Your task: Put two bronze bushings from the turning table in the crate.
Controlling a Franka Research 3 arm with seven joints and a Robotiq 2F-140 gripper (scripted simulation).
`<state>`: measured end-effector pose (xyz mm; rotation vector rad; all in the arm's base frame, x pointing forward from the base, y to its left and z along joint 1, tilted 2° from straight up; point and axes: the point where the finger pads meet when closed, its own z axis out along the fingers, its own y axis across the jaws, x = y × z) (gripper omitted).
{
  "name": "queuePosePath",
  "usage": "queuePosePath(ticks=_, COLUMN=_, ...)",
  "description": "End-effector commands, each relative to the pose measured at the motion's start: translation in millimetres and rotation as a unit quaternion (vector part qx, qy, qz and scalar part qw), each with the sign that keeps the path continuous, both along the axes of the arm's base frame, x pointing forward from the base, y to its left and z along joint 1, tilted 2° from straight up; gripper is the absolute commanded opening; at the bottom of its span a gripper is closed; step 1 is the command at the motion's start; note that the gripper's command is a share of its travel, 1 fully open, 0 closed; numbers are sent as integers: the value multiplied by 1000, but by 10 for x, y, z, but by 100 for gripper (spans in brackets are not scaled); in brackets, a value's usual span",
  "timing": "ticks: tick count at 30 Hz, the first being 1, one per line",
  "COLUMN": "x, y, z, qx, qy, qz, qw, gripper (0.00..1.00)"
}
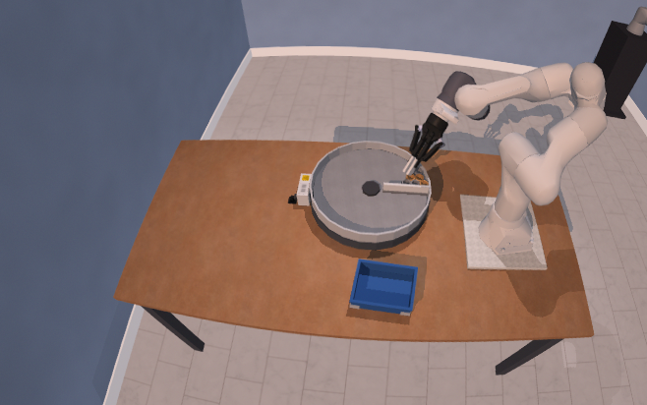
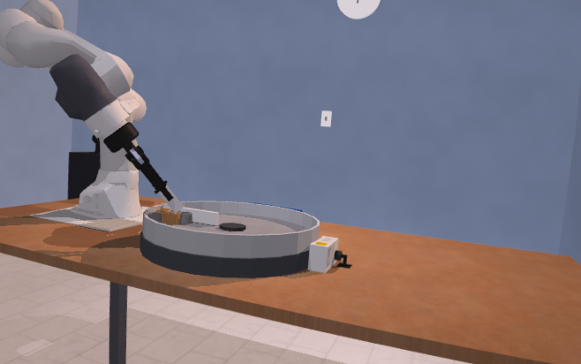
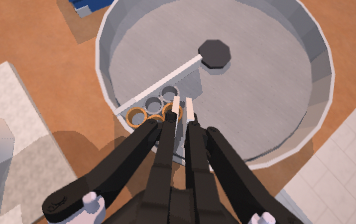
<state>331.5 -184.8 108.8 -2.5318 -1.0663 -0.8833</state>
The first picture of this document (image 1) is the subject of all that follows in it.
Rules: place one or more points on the blue crate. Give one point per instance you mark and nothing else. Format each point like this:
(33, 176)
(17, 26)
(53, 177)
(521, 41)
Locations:
(387, 285)

